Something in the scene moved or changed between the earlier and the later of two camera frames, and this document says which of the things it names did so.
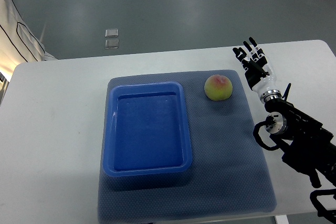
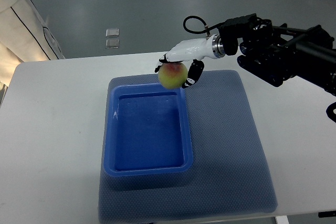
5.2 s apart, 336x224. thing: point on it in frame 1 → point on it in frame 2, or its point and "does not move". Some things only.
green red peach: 218,87 → 172,75
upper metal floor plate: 112,32 does not move
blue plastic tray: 146,131 does not move
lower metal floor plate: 112,43 does not move
